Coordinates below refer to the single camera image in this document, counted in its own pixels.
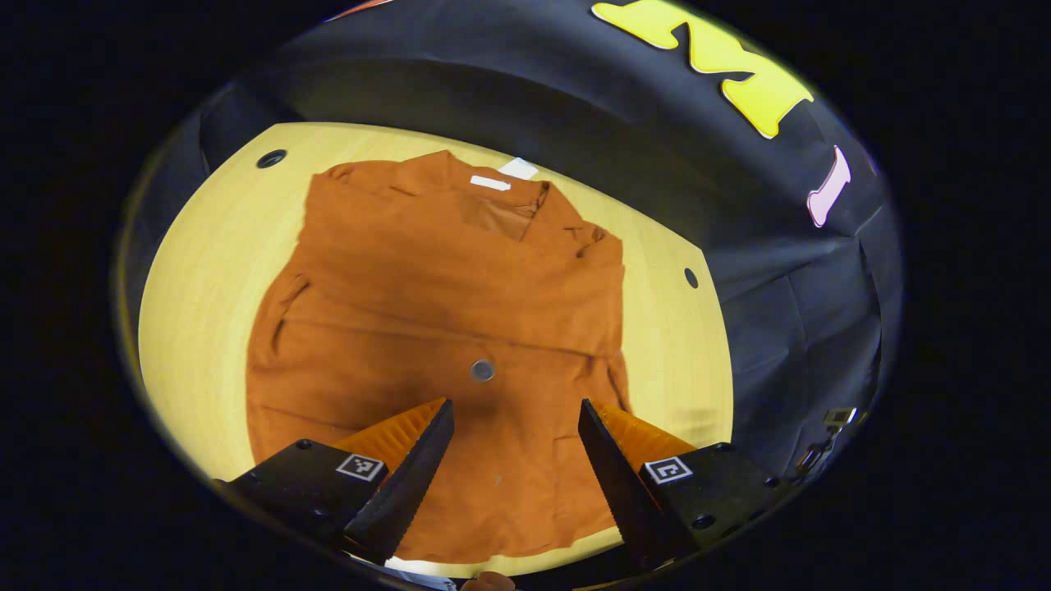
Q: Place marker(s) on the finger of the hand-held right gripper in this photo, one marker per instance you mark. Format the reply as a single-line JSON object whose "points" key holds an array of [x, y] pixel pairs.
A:
{"points": [[813, 464], [839, 417]]}

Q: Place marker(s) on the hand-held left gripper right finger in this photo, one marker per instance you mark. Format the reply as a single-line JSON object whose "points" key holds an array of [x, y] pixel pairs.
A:
{"points": [[620, 492]]}

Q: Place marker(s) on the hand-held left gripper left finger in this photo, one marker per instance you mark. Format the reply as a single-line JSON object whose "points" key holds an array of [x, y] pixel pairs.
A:
{"points": [[410, 492]]}

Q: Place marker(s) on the rust orange knit jacket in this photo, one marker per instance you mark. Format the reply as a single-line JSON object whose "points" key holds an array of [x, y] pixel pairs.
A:
{"points": [[427, 287]]}

